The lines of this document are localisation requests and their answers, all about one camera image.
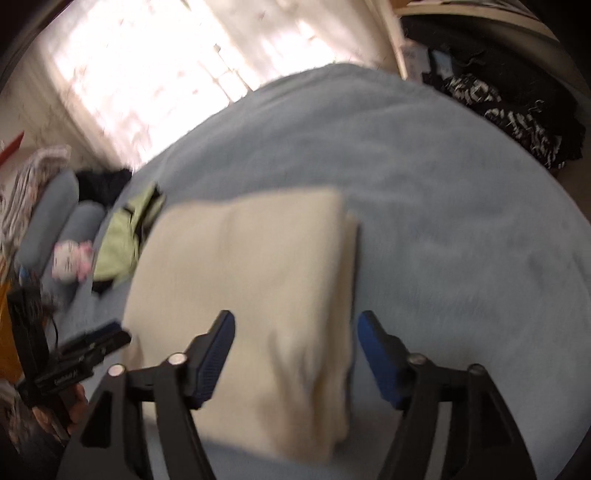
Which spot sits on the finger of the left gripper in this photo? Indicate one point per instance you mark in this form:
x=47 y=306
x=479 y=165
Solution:
x=91 y=347

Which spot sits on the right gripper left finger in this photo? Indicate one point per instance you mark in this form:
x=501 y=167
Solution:
x=110 y=443

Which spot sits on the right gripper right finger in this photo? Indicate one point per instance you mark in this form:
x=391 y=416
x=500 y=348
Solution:
x=484 y=441

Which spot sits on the cream fuzzy knit cardigan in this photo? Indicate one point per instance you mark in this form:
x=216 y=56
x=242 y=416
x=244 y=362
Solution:
x=283 y=263

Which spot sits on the black white patterned clothing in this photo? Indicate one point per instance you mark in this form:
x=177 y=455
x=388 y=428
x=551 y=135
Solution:
x=537 y=112

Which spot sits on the pink white kitty plush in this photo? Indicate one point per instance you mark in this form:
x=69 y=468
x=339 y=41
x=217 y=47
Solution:
x=72 y=261

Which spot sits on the light green black-trimmed garment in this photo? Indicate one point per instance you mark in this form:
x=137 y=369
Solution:
x=125 y=235

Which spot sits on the upper blue rolled pillow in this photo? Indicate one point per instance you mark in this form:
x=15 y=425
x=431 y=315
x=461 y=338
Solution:
x=49 y=217

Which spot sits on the black fuzzy garment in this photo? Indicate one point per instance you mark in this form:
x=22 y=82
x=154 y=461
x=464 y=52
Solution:
x=102 y=188

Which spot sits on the white patterned folded blanket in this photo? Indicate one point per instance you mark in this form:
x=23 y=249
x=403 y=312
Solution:
x=28 y=185

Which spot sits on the blue fleece bed blanket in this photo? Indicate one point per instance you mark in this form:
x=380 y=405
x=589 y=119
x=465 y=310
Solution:
x=470 y=251

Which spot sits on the floral sheer curtain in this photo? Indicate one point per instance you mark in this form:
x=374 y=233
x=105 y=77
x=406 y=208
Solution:
x=119 y=81

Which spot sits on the white blue box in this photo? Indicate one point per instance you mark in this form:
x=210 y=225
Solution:
x=415 y=61

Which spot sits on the wooden curved shelf unit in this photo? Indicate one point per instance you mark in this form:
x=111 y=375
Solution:
x=489 y=10

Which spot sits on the red wall shelf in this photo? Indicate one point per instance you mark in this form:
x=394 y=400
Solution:
x=11 y=148

